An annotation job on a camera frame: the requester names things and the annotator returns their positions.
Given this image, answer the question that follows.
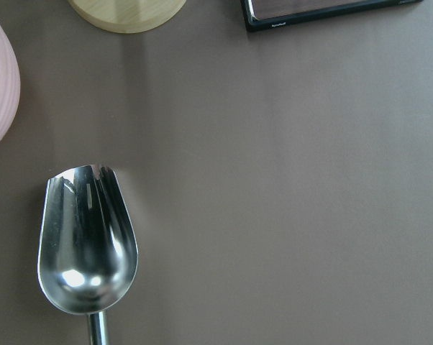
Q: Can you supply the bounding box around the black framed wooden tray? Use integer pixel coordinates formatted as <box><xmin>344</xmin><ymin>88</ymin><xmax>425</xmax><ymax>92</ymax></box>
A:
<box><xmin>241</xmin><ymin>0</ymin><xmax>410</xmax><ymax>32</ymax></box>

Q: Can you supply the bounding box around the steel ice scoop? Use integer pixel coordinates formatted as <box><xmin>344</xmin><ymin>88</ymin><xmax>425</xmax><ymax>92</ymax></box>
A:
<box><xmin>37</xmin><ymin>165</ymin><xmax>138</xmax><ymax>344</ymax></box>

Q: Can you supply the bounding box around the wooden stand with round base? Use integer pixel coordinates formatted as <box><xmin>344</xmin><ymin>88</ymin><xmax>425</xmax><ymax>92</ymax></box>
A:
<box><xmin>68</xmin><ymin>0</ymin><xmax>186</xmax><ymax>34</ymax></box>

